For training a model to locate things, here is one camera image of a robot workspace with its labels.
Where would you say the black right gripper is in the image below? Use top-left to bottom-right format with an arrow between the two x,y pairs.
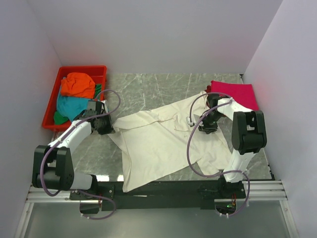
196,112 -> 223,135

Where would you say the white t shirt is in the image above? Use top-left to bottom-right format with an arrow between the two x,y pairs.
109,92 -> 231,192

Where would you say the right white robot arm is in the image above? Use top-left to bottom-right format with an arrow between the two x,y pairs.
199,93 -> 267,198

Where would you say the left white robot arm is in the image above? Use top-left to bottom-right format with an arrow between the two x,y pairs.
32,100 -> 114,199

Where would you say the dark red folded t shirt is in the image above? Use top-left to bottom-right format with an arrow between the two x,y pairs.
205,85 -> 211,93

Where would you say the light blue t shirt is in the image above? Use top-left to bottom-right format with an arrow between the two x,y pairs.
56,95 -> 89,121

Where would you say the pink folded t shirt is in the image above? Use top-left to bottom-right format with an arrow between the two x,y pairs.
211,80 -> 259,111

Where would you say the green t shirt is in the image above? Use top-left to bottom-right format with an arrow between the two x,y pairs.
53,83 -> 103,125

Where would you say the orange t shirt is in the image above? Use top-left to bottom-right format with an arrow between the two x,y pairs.
60,72 -> 96,99

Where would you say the red plastic bin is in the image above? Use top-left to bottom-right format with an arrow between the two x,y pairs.
42,65 -> 107,132

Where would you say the black base bar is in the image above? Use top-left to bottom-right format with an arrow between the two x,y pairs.
70,178 -> 246,211

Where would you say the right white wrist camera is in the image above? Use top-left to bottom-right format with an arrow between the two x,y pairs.
186,117 -> 196,127

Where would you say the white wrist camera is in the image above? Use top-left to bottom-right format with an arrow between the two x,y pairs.
101,100 -> 108,106
186,117 -> 196,127

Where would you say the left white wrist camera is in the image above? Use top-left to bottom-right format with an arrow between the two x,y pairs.
101,100 -> 108,106

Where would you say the aluminium rail frame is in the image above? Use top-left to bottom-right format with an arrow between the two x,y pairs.
15,180 -> 299,238

